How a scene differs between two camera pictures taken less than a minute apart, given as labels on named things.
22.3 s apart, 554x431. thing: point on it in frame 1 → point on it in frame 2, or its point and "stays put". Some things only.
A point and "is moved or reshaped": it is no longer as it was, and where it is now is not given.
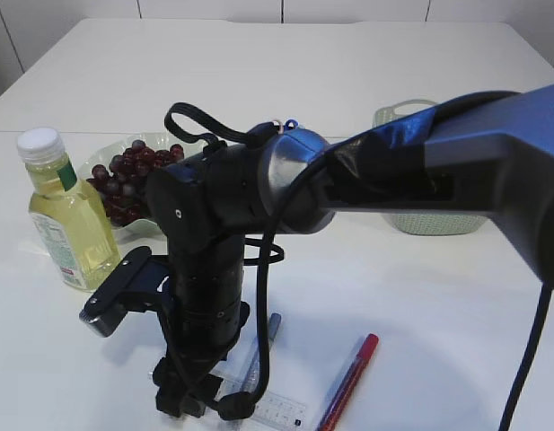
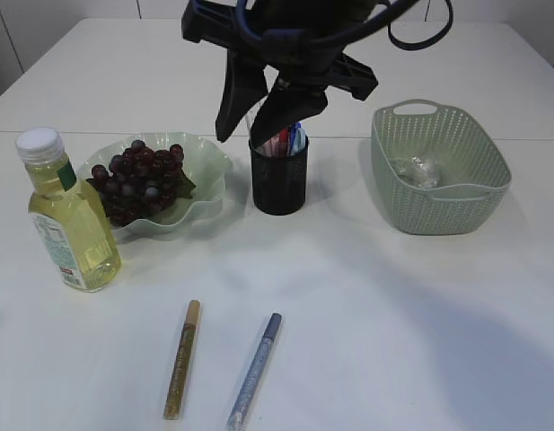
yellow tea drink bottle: [67, 214] stays put
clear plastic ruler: [269, 409] → [250, 116]
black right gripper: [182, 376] → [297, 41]
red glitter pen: [349, 389] is moved or reshaped
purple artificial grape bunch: [123, 186] stays put
